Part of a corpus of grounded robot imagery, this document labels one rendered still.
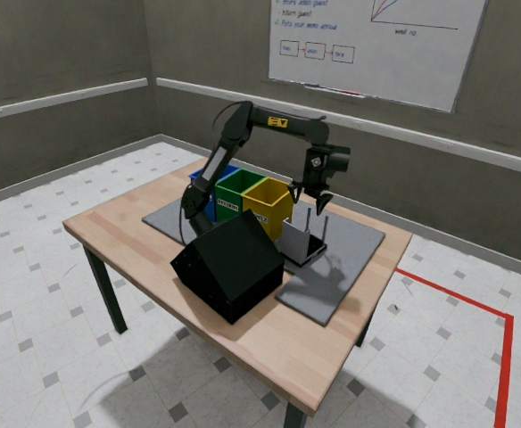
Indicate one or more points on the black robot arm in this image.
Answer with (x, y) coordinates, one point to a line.
(312, 131)

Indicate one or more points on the blue bin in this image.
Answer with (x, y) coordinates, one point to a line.
(210, 208)

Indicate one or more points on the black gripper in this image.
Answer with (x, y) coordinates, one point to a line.
(310, 183)

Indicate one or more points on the yellow open bin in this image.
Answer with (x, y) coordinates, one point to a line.
(271, 203)

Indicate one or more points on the green bin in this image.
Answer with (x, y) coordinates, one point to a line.
(229, 202)

